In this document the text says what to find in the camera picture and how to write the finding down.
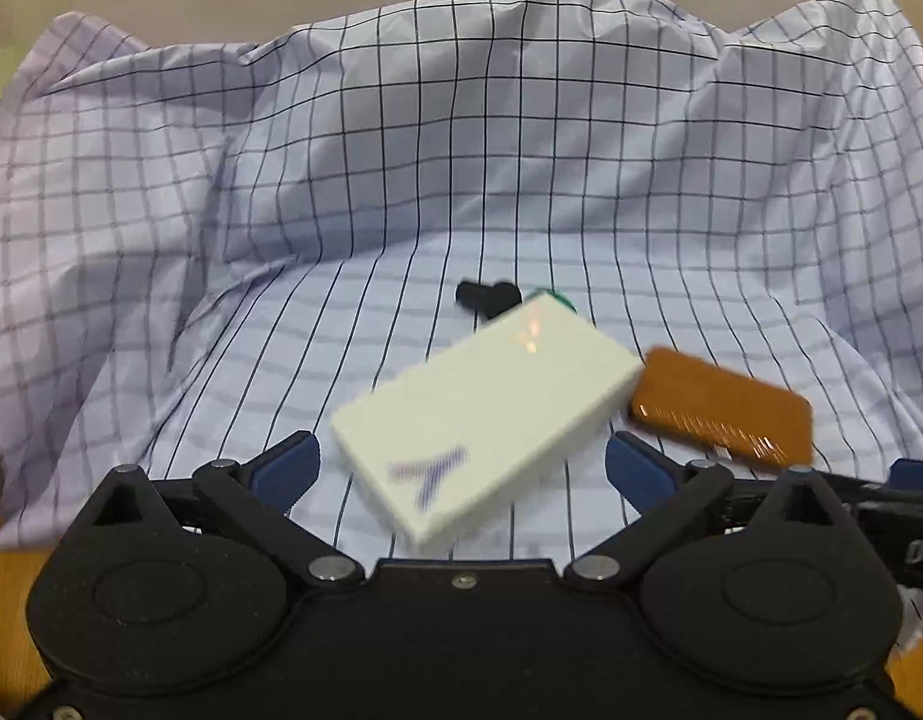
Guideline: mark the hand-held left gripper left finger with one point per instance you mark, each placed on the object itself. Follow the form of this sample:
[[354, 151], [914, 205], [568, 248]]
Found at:
[[285, 469]]

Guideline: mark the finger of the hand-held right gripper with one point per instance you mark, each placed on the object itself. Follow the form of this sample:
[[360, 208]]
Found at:
[[915, 472]]

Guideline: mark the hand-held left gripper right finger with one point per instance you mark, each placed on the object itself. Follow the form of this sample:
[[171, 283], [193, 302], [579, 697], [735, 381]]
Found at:
[[641, 480]]

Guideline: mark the white rectangular carton box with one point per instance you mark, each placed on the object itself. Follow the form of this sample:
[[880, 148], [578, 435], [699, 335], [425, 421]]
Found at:
[[491, 405]]

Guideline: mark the brown leather wallet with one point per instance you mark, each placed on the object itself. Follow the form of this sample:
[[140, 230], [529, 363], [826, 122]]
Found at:
[[716, 405]]

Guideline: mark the green round object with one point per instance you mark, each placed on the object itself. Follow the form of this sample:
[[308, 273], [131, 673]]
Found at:
[[559, 302]]

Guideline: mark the small black object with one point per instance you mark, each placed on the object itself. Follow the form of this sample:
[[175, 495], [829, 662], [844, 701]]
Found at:
[[488, 298]]

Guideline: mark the white checked bed sheet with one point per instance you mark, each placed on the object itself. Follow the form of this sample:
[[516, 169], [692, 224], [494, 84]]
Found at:
[[506, 127]]

